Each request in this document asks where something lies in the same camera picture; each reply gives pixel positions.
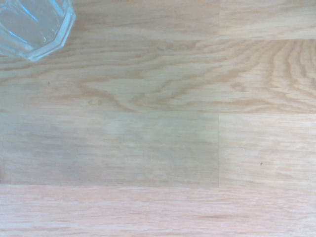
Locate clear faceted drinking glass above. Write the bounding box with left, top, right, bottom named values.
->
left=0, top=0, right=77, bottom=62

